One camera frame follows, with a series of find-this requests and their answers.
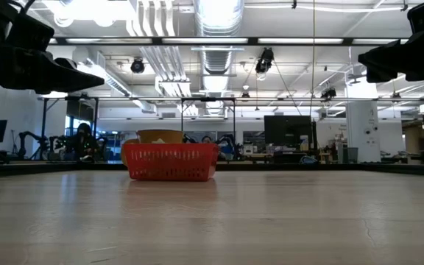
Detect red plastic basket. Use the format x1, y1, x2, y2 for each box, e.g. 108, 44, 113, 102
121, 142, 221, 183

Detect white pillar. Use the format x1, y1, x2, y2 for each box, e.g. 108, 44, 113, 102
345, 100, 382, 163

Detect brown cabinet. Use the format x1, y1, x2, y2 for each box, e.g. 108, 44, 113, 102
402, 119, 424, 155

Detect grey trash bin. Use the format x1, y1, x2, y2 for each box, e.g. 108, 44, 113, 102
345, 146, 360, 164

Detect amber yellow mug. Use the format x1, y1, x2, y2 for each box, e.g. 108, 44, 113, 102
121, 128, 185, 145

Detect large black monitor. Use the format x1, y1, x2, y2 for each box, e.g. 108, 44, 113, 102
264, 115, 315, 152

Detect black bar with light strips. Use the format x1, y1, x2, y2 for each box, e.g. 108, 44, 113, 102
48, 35, 410, 48

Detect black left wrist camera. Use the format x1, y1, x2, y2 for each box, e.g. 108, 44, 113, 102
4, 12, 56, 53

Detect black background frame stand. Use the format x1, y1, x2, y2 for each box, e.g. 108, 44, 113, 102
38, 94, 100, 162
180, 96, 237, 145

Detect black ceiling-hung camera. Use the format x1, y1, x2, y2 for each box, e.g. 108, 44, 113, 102
130, 57, 146, 74
320, 87, 338, 101

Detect black wrist camera cable loop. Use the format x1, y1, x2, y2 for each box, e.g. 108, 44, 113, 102
8, 0, 36, 14

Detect black overhead rig camera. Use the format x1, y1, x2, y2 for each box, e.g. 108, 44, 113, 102
254, 46, 275, 75

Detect silver air duct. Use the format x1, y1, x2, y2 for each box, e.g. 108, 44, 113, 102
194, 0, 245, 77

